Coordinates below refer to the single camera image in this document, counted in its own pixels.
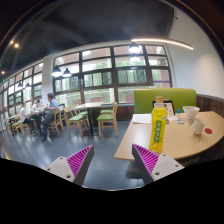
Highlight long curved linear light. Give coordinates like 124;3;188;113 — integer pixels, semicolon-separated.
130;37;194;51

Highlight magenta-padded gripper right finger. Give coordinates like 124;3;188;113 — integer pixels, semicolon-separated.
131;143;185;185

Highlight white paper sheets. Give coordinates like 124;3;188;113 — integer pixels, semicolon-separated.
131;113;153;125

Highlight green upholstered bench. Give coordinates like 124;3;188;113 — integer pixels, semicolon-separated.
133;87;198;115

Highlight black framed window wall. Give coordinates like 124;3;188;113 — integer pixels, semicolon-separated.
0;43;173;118

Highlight yellow drink bottle green label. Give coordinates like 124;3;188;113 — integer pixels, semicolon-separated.
148;95;168;154

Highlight black pendant lamps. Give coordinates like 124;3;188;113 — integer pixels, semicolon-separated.
14;41;143;91

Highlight black framed picture stand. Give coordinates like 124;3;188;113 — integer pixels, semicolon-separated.
152;99;176;117

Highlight white ceramic mug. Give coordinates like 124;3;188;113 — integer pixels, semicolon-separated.
191;118;206;136

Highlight person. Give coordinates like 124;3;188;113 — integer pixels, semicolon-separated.
40;92;60;142
31;99;43;114
19;101;38;136

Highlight white ceramic bowl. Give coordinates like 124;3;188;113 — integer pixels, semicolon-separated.
182;105;201;120

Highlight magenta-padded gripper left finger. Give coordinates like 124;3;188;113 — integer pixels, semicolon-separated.
44;144;95;187

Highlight wooden dining table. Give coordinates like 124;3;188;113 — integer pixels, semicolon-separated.
72;101;104;136

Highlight wooden chairs with green seats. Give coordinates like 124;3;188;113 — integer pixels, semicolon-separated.
3;101;120;138

